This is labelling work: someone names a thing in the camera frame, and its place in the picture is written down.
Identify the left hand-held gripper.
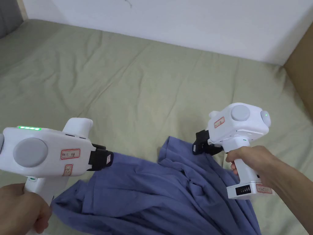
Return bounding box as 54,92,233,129
0,117,114,207

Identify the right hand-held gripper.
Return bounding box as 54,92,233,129
192,102,275,200

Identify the blue shirt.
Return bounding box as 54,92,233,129
51,136,263,235

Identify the person's right forearm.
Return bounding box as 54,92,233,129
267,160,313,235

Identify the person's right hand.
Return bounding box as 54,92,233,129
225,145,286,189

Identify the person's left hand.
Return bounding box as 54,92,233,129
0,183,52,235

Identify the bed with pale green sheet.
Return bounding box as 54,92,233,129
0,18,313,235

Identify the brown board panel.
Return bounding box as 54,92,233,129
283,24,313,117

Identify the grey padded headboard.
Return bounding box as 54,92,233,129
0,0,25,39

